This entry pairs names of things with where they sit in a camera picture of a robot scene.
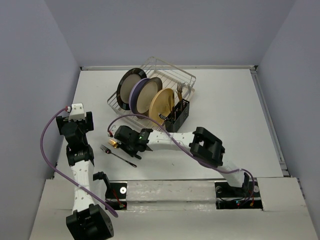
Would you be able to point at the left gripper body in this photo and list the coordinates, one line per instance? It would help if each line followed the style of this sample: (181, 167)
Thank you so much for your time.
(84, 127)

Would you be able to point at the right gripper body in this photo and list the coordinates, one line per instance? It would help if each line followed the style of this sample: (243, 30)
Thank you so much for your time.
(129, 147)

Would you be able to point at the gold fork green handle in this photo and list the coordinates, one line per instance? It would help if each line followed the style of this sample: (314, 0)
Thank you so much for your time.
(117, 145)

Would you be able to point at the dark fork thin handle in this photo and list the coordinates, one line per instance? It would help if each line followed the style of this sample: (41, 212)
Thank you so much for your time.
(109, 152)

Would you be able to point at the knife dark handle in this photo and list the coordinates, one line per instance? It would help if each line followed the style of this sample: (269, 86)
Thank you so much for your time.
(164, 118)

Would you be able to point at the gold knife green handle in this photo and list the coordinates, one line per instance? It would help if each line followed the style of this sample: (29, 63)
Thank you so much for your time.
(173, 106)

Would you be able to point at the silver fork perforated handle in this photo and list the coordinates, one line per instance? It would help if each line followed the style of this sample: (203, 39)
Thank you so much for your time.
(189, 90)

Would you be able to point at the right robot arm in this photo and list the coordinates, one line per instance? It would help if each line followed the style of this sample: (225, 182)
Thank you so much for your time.
(206, 148)

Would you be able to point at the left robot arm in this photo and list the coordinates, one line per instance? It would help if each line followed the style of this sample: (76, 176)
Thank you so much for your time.
(89, 220)

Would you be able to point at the purple plate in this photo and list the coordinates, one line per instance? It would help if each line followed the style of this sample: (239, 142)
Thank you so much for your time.
(133, 97)

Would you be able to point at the yellow plate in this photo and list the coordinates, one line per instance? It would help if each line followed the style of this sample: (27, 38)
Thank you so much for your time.
(161, 104)

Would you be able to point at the grey brown plate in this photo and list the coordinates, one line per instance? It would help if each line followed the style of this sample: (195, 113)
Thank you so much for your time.
(146, 95)

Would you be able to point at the black utensil caddy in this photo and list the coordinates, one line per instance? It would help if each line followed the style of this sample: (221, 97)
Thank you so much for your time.
(182, 114)

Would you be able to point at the black rimmed plate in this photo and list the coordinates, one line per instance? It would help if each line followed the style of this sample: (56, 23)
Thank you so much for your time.
(126, 85)

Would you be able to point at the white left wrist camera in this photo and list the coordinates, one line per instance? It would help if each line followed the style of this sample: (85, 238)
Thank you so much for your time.
(76, 112)

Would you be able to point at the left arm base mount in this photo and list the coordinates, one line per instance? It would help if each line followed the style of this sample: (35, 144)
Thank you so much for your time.
(113, 192)

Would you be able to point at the metal wire dish rack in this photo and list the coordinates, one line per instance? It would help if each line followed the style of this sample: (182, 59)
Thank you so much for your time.
(156, 63)

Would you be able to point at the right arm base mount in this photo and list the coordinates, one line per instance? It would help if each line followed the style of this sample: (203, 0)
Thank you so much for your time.
(233, 198)

